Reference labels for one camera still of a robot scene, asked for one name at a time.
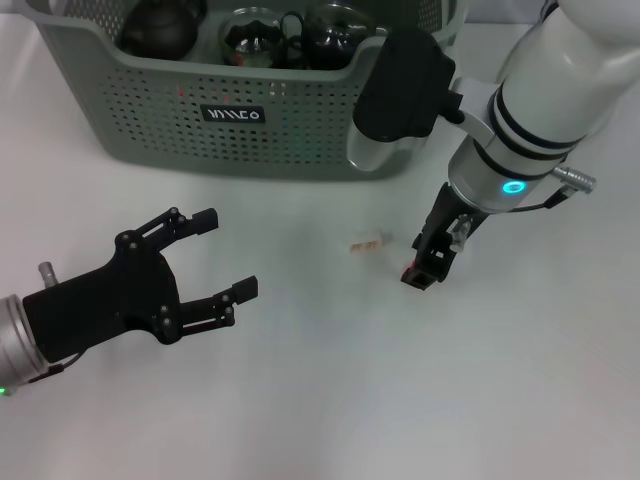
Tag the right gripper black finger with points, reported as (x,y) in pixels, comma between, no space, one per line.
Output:
(432,265)
(416,250)

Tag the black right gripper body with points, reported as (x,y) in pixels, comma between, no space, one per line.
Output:
(445,220)

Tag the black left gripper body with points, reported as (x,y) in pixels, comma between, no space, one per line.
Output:
(100,305)

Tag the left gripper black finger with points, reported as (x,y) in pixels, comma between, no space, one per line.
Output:
(185,222)
(220,305)

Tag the small red brick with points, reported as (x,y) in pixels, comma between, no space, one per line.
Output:
(411,265)

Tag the white hollow brick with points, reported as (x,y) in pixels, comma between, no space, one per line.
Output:
(367,242)

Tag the grey perforated storage bin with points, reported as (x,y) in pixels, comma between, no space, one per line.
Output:
(250,125)

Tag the black teapot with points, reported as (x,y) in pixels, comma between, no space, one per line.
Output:
(160,30)

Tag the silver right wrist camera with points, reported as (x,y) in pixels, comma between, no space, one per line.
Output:
(405,100)

